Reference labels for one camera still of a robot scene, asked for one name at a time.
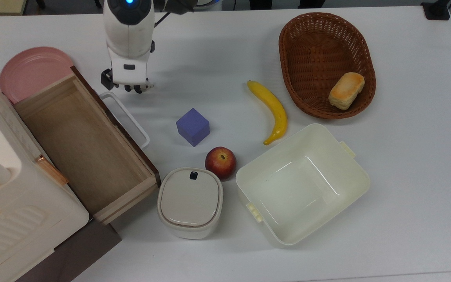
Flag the white lidded small bin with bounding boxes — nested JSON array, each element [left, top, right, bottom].
[[157, 167, 224, 240]]

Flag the white drawer handle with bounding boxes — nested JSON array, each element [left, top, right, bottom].
[[99, 92, 151, 150]]

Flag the orange bread loaf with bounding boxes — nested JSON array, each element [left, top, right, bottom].
[[328, 72, 365, 110]]

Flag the wooden drawer with brown face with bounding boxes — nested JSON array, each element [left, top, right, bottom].
[[14, 65, 162, 226]]

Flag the cream plastic cabinet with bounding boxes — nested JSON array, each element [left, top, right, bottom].
[[0, 67, 90, 282]]

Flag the brown wicker basket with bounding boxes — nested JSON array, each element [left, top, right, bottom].
[[278, 12, 377, 119]]

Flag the pink plastic plate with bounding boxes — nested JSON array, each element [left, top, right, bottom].
[[0, 47, 75, 104]]

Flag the yellow banana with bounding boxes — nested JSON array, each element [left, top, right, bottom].
[[247, 80, 288, 146]]

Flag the black and white panda toy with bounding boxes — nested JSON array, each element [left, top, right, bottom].
[[124, 83, 155, 94]]

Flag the cream square plastic container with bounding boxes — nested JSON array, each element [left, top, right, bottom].
[[235, 123, 371, 247]]

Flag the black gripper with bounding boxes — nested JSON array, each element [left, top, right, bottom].
[[101, 69, 115, 91]]

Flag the red apple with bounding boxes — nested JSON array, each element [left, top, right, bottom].
[[205, 146, 237, 181]]

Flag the purple cube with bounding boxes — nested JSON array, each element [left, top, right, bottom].
[[176, 108, 211, 148]]

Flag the copper cabinet door handle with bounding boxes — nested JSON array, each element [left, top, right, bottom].
[[34, 154, 70, 186]]

